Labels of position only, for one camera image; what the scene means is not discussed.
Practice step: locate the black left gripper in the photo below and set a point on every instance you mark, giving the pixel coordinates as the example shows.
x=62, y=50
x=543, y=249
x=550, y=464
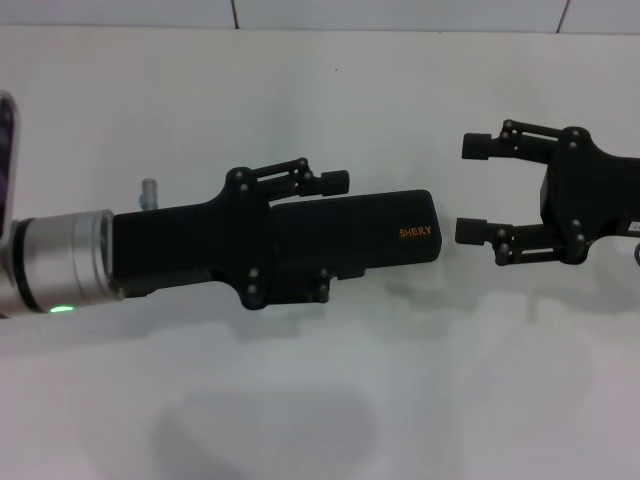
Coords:
x=200, y=245

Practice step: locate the black glasses case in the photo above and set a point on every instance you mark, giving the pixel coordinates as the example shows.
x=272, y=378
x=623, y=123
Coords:
x=360, y=230

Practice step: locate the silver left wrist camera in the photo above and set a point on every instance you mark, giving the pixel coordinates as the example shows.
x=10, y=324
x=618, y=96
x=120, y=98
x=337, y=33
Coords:
x=7, y=165

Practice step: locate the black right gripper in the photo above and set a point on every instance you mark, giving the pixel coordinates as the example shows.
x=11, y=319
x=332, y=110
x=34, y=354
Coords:
x=595, y=195

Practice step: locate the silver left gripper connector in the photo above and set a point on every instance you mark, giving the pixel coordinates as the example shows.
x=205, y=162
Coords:
x=149, y=194

